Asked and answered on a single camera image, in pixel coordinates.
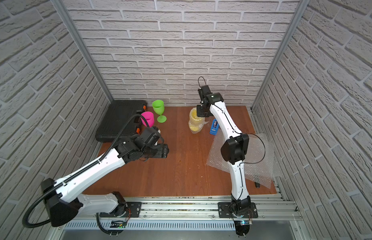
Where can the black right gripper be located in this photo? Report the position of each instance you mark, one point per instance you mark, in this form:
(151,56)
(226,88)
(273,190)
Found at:
(200,113)

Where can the green plastic wine glass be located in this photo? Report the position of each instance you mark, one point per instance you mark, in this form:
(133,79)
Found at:
(159,108)

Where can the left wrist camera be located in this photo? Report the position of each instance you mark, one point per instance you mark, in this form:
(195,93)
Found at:
(150,137)

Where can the pink plastic wine glass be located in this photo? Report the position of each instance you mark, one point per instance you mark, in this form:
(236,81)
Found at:
(148,119)

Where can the aluminium corner post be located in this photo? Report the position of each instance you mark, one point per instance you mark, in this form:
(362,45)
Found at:
(301,7)
(77,38)

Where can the black plastic tool case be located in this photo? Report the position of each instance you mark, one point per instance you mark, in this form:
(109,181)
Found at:
(117,114)

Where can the left aluminium corner post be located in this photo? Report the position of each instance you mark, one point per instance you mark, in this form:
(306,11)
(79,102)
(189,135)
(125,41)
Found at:
(77,38)

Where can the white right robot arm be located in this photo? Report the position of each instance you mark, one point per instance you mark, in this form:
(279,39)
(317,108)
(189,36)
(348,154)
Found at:
(233,150)

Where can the yellow plastic wine glass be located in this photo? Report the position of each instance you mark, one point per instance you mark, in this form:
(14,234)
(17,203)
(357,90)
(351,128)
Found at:
(195,123)

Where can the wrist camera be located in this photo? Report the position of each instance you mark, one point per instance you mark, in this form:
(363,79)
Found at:
(150,137)
(204,91)

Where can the right aluminium corner post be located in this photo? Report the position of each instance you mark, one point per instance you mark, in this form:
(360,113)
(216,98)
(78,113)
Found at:
(301,7)

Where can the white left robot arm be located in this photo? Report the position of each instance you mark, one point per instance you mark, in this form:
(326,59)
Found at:
(68,201)

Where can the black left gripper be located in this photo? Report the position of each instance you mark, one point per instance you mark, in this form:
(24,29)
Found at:
(165,150)

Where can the blue tape dispenser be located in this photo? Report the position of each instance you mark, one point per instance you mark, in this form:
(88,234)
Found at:
(214,127)

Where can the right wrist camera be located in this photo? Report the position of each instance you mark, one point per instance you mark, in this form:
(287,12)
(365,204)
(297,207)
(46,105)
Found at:
(204,91)

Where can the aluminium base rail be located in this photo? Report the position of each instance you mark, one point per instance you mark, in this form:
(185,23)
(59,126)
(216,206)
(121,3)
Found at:
(208,213)

